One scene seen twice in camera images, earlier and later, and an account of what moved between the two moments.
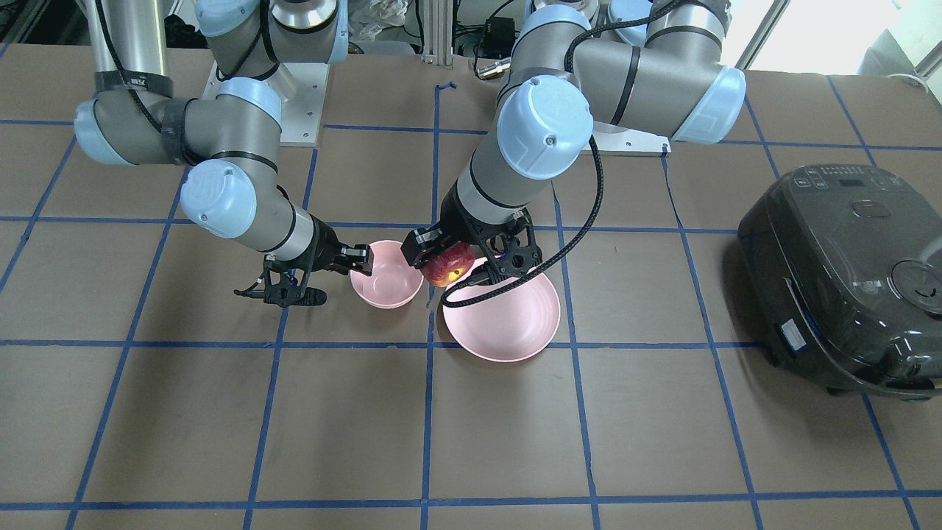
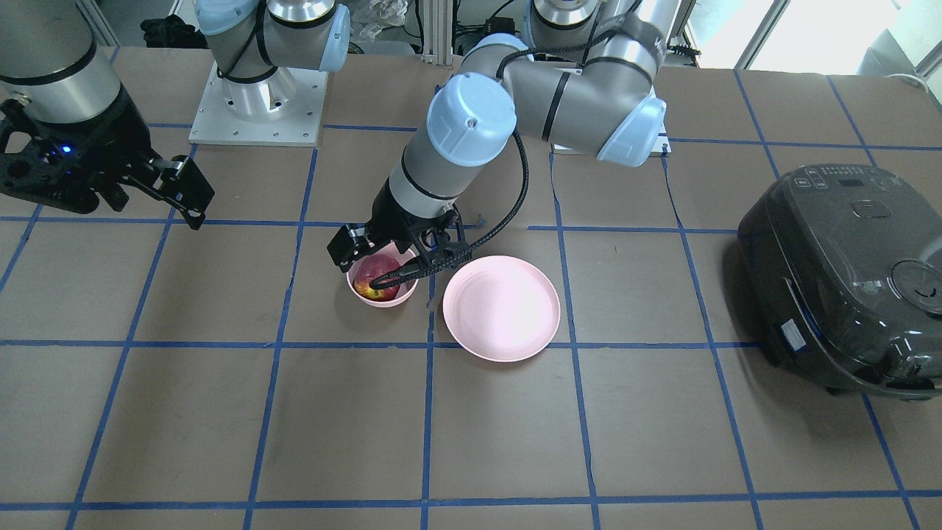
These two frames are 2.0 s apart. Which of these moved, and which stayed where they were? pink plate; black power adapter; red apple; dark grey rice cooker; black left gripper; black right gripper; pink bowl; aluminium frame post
Moved: black right gripper; black left gripper; red apple
Stayed: pink bowl; pink plate; dark grey rice cooker; aluminium frame post; black power adapter
